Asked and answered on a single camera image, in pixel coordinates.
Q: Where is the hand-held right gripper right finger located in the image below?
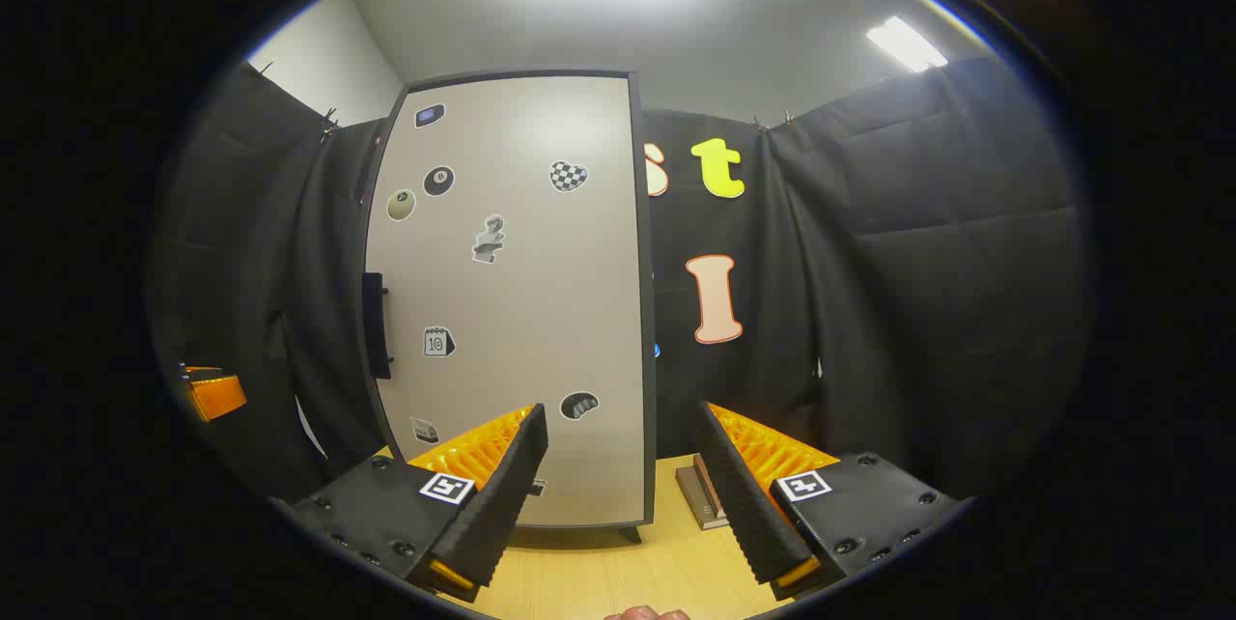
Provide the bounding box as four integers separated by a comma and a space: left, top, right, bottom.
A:
695, 401, 962, 602

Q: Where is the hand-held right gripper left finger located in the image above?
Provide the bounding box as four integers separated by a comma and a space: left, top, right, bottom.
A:
288, 403, 549, 604

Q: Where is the black cabinet door handle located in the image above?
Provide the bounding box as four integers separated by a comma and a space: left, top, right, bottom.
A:
362, 272, 393, 380

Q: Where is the greyish brown book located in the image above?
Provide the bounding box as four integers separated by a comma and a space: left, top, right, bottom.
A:
674, 465, 732, 532

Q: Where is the black backdrop cloth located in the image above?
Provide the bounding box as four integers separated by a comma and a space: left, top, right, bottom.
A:
145, 55, 1097, 505

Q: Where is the ceiling light panel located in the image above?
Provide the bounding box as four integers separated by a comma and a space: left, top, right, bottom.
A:
866, 15, 949, 72

